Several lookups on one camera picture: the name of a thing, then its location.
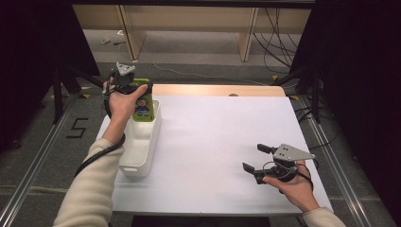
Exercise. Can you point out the white plastic storage bin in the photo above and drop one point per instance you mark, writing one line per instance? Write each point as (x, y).
(138, 148)

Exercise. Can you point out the black curtain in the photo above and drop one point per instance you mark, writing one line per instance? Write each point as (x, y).
(356, 78)
(28, 63)

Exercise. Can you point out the aluminium floor rail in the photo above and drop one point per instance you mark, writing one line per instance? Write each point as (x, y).
(334, 157)
(34, 167)

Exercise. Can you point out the green clown phone case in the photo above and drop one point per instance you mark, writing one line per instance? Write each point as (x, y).
(143, 108)

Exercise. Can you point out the beige wooden desk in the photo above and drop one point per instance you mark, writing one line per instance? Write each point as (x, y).
(189, 19)

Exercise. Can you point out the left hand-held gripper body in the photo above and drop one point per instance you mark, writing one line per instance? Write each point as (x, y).
(121, 81)

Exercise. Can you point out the black metal stand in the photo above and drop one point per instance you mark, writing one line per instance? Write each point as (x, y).
(315, 94)
(57, 94)

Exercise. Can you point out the person's left hand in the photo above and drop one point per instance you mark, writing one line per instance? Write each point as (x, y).
(121, 105)

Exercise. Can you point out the white table cover sheet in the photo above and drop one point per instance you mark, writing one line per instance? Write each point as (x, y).
(214, 151)

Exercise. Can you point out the person's right hand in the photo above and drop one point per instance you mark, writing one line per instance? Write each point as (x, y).
(296, 190)

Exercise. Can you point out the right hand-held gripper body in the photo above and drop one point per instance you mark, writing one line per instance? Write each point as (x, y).
(283, 167)

